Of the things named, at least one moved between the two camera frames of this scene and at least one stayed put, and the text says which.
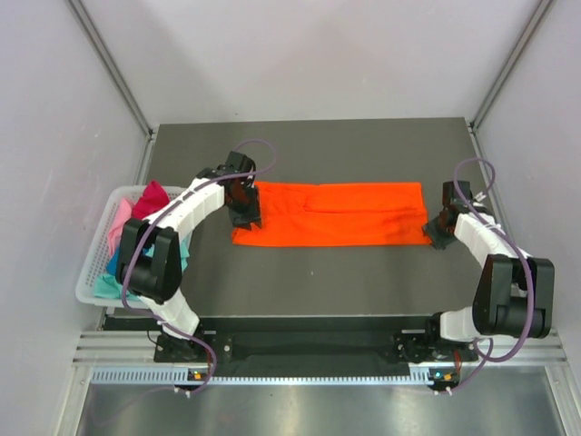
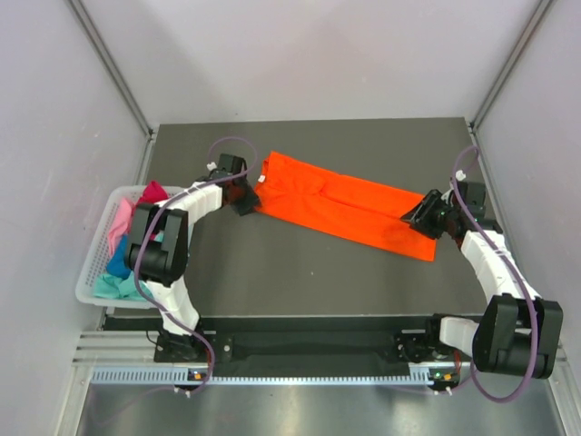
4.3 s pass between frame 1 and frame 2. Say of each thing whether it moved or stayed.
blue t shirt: stayed
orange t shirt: moved
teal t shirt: stayed
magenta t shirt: stayed
